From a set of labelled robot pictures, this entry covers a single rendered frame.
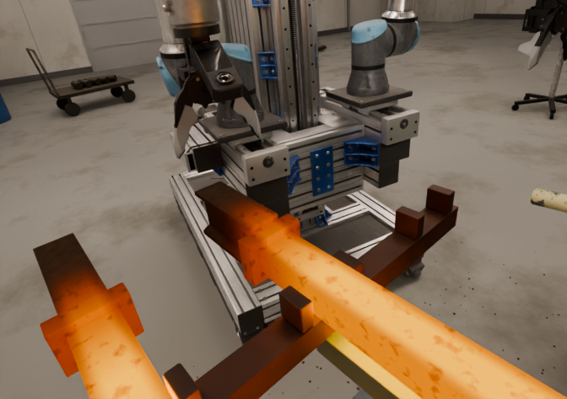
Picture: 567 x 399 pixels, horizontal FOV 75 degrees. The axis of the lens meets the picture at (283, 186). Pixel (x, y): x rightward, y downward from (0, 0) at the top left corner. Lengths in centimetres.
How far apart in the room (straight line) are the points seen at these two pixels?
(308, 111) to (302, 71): 14
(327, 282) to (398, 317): 4
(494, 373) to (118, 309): 20
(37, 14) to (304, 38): 798
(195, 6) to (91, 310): 45
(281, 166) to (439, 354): 92
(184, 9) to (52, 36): 846
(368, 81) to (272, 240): 112
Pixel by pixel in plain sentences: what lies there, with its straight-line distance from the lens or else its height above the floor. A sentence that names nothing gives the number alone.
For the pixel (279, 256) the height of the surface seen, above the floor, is 102.
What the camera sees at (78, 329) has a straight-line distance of 25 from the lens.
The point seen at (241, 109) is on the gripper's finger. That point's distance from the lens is 64.
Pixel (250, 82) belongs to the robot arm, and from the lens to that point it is 113.
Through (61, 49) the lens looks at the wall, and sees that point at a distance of 904.
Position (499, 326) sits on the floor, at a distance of 167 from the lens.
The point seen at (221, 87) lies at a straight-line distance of 53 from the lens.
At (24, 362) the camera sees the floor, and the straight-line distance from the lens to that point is 186.
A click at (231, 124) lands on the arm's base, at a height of 83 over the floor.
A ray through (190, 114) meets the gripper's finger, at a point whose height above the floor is 101.
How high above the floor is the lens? 117
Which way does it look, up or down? 28 degrees down
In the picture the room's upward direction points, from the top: 6 degrees counter-clockwise
